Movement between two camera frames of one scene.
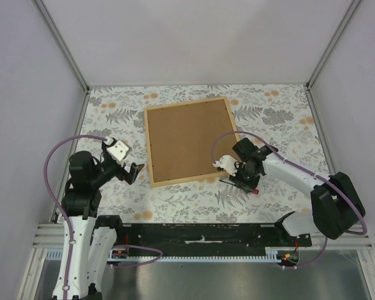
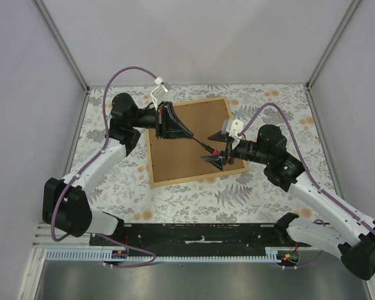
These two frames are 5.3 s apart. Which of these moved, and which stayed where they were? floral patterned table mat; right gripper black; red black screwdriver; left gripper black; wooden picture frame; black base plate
Moved: right gripper black; red black screwdriver; left gripper black
Stayed: wooden picture frame; black base plate; floral patterned table mat
